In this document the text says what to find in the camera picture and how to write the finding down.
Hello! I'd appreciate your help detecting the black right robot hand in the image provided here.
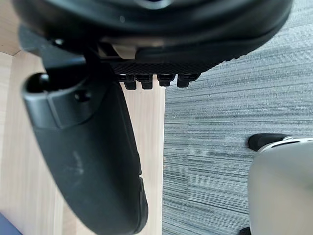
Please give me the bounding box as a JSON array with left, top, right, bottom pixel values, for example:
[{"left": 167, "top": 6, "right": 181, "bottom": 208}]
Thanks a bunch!
[{"left": 11, "top": 0, "right": 293, "bottom": 235}]

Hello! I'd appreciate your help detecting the light wood cabinet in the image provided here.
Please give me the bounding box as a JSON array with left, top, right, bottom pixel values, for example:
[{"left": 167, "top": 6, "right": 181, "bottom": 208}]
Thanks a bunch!
[{"left": 0, "top": 0, "right": 167, "bottom": 235}]

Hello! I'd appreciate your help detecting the blue folder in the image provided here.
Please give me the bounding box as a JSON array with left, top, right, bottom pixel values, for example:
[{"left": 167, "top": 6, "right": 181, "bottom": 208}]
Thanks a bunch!
[{"left": 0, "top": 212, "right": 20, "bottom": 235}]

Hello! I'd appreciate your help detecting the dark robot foot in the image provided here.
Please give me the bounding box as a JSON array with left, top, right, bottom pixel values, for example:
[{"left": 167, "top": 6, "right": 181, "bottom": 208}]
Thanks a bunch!
[{"left": 247, "top": 133, "right": 293, "bottom": 151}]

